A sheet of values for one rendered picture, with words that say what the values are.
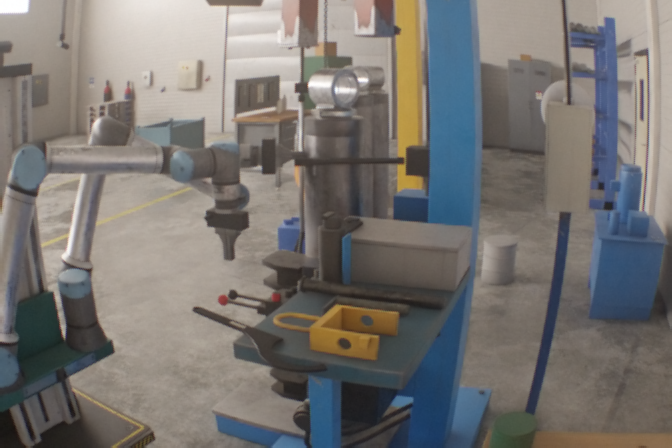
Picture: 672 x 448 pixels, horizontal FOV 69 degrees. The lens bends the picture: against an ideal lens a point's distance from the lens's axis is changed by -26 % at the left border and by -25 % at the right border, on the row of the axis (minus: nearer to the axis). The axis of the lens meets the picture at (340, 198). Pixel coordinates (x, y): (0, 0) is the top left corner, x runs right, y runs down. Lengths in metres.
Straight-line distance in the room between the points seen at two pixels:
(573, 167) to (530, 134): 10.08
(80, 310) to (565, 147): 1.87
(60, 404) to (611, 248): 3.51
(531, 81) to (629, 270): 8.45
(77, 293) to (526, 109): 10.95
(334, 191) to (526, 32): 10.79
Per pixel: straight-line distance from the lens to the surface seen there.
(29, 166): 1.60
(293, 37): 2.40
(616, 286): 4.24
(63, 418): 2.51
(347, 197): 2.28
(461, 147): 2.10
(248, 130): 8.46
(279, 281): 2.22
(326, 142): 2.24
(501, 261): 4.86
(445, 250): 1.74
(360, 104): 3.60
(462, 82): 2.08
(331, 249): 1.74
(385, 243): 1.78
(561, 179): 2.26
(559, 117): 2.23
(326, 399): 1.44
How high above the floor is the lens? 1.69
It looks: 13 degrees down
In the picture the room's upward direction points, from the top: straight up
